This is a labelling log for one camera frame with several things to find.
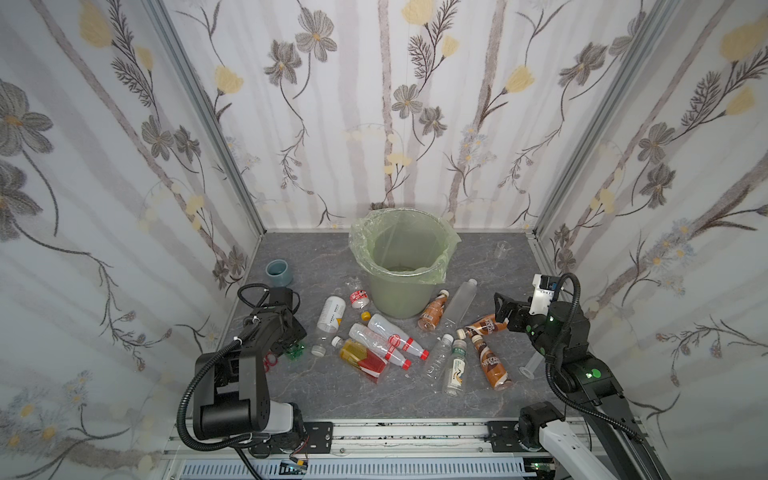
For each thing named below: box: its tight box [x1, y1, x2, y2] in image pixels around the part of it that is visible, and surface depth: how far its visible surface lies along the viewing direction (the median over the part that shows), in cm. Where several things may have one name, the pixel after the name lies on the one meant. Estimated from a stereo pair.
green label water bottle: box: [444, 339, 467, 397], surface depth 82 cm
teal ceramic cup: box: [265, 259, 293, 288], surface depth 103 cm
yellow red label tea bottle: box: [331, 336, 387, 383], surface depth 84 cm
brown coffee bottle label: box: [471, 334, 512, 391], surface depth 83 cm
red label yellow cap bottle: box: [350, 290, 372, 321], surface depth 97 cm
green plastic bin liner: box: [349, 207, 461, 285], surface depth 88 cm
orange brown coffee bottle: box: [418, 289, 450, 331], surface depth 94 cm
